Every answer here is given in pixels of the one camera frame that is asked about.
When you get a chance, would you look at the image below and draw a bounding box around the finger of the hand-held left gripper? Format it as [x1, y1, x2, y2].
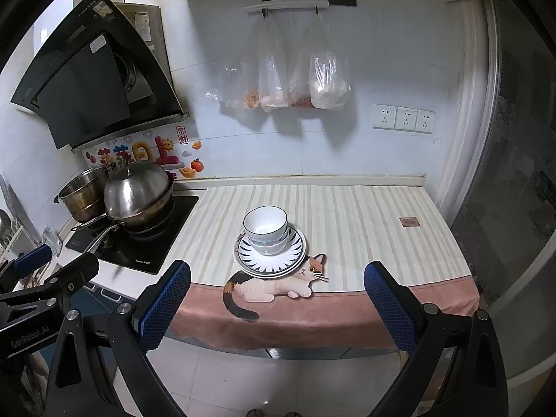
[26, 253, 100, 302]
[0, 244, 53, 292]

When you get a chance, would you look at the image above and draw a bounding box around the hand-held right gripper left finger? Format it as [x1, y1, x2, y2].
[46, 260, 193, 417]

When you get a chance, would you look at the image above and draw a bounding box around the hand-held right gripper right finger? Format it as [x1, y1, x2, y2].
[364, 262, 510, 417]

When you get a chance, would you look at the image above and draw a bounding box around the white plate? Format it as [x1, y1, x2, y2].
[234, 230, 308, 279]

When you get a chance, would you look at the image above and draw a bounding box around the white bowl with dark rim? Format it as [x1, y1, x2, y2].
[243, 206, 288, 244]

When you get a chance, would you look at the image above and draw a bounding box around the white dish rack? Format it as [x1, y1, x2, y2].
[0, 208, 27, 265]

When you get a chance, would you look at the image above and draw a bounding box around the blue base cabinet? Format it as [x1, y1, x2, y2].
[69, 279, 140, 319]

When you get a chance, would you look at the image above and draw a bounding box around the black induction cooktop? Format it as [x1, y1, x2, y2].
[65, 195, 199, 275]

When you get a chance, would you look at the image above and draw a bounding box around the steel stock pot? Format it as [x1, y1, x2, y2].
[54, 164, 114, 223]

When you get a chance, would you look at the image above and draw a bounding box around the striped cat print cloth mat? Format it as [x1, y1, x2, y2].
[167, 183, 481, 351]

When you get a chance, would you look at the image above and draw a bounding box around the steel wok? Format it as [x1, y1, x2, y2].
[72, 185, 177, 255]

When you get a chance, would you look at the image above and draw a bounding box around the steel domed wok lid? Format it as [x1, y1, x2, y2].
[103, 160, 174, 220]

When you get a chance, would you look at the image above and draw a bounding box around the black range hood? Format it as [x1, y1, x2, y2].
[11, 0, 190, 152]

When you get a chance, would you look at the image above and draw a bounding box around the clear plastic bag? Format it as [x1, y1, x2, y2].
[258, 11, 291, 112]
[309, 9, 352, 112]
[206, 13, 262, 111]

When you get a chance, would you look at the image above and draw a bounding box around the colourful fruit wall sticker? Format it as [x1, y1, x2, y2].
[84, 125, 205, 181]

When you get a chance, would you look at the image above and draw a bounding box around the white wall socket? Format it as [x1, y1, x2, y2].
[373, 103, 397, 130]
[395, 105, 418, 132]
[415, 108, 435, 134]

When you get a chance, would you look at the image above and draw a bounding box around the white wall hook rail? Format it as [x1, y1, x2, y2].
[244, 0, 358, 15]

